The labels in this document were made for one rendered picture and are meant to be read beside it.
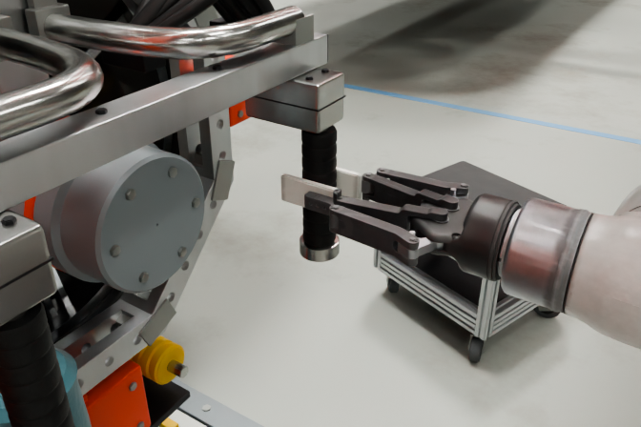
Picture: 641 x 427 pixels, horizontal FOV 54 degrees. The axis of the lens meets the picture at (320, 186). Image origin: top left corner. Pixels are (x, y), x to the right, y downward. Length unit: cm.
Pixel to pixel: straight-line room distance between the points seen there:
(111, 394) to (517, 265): 51
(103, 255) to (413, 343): 127
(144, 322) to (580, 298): 52
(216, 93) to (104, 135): 11
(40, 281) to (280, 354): 131
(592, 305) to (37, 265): 40
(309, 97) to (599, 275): 29
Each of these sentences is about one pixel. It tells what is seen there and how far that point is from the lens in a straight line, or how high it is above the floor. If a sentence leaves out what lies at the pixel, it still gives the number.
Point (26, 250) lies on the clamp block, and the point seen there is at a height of 94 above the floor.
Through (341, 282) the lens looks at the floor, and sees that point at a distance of 191.
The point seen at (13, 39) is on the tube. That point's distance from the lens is 56.
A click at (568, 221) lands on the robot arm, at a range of 55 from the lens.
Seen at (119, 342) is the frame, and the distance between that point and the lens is 82.
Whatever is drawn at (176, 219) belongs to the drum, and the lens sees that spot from 59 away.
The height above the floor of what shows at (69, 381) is 73.
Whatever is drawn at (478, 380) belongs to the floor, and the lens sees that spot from 165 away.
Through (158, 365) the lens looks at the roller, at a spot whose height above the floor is 53.
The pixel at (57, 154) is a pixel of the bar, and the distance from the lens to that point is 42.
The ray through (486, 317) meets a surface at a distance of 157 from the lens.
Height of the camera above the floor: 113
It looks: 28 degrees down
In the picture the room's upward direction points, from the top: straight up
